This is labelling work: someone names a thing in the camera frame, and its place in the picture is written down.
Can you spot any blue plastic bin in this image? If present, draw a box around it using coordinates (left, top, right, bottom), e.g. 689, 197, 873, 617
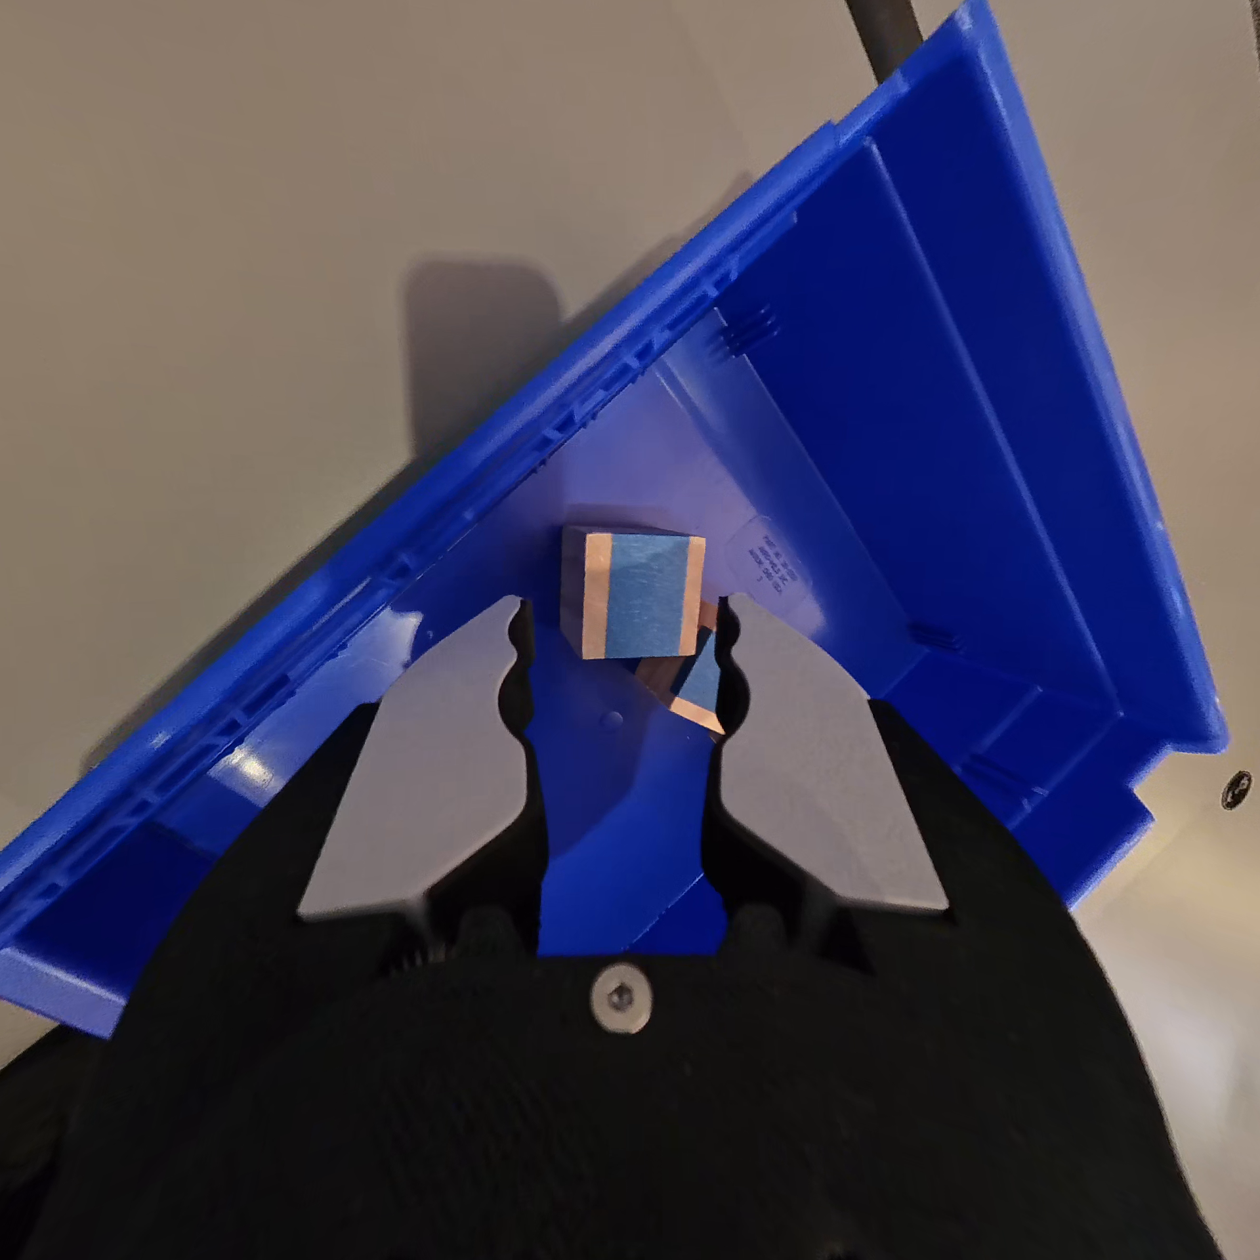
0, 0, 1232, 1040

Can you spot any blue striped wooden cube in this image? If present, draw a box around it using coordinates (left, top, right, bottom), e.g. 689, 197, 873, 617
561, 527, 709, 661
635, 604, 732, 740

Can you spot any black rubber strip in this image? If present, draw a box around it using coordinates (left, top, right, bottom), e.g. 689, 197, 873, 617
851, 0, 927, 88

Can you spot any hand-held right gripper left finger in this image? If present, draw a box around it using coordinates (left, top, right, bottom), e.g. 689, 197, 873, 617
296, 595, 548, 951

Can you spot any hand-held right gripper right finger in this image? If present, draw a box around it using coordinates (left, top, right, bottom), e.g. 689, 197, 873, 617
701, 594, 954, 954

